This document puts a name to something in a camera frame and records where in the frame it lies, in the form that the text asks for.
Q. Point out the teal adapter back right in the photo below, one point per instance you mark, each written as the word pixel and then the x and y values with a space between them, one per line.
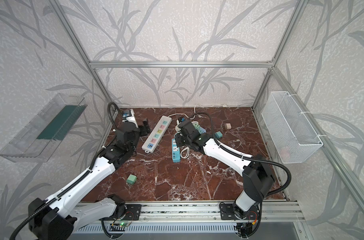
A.
pixel 218 135

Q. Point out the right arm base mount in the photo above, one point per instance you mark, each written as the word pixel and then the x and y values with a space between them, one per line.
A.
pixel 232 212

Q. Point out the clear plastic wall tray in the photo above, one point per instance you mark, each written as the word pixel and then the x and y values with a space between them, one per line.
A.
pixel 40 138

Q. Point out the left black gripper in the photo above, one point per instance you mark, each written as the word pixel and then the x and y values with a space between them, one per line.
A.
pixel 143 128

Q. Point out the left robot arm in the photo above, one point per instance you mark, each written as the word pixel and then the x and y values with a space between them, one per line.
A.
pixel 56 217

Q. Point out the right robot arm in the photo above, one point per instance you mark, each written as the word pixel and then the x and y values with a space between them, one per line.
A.
pixel 256 171

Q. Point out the light green usb adapter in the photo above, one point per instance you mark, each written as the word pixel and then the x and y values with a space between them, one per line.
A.
pixel 195 123

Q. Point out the teal power strip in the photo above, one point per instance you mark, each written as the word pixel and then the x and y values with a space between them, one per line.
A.
pixel 176 155

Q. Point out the teal green usb adapter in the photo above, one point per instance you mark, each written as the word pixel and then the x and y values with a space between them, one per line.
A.
pixel 198 127

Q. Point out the pink adapter back right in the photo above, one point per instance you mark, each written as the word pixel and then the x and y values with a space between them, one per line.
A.
pixel 227 126

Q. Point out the white wire mesh basket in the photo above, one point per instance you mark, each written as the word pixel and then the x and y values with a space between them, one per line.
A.
pixel 294 137

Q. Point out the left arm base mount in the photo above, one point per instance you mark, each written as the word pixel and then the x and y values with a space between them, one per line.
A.
pixel 130 212

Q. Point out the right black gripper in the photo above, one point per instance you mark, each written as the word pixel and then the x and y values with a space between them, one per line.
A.
pixel 183 130

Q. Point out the white long power strip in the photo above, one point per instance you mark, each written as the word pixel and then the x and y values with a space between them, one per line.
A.
pixel 156 135

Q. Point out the aluminium front rail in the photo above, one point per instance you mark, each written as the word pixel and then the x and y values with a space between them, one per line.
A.
pixel 185 212

